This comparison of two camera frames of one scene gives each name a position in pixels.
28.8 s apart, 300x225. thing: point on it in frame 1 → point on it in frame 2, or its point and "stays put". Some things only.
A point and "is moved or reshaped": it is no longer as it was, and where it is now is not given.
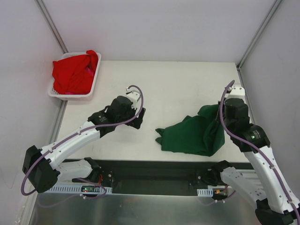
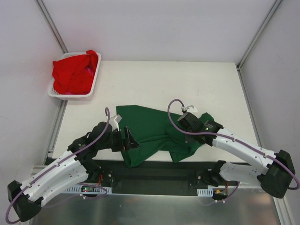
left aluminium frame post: (42, 8) stays put
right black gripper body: (220, 113) → (190, 136)
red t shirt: (75, 75) stays put
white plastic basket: (51, 92) stays put
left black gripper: (138, 118) → (124, 140)
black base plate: (156, 178) stays put
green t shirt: (202, 134) is moved or reshaped
